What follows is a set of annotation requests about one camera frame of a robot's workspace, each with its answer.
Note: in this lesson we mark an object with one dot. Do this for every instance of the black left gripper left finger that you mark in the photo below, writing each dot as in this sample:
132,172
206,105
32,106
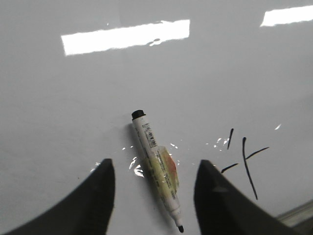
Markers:
85,211

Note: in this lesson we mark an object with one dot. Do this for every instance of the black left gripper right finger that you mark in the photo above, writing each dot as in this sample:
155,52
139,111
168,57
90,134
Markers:
221,209

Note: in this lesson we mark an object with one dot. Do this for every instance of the white whiteboard marker with tape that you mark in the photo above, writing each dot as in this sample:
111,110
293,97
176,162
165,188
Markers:
161,167

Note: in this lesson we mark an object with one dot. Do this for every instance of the white glossy whiteboard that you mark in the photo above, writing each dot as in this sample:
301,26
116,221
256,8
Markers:
229,81

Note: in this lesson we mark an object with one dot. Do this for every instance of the grey aluminium whiteboard frame rail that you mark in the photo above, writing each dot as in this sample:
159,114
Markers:
300,218

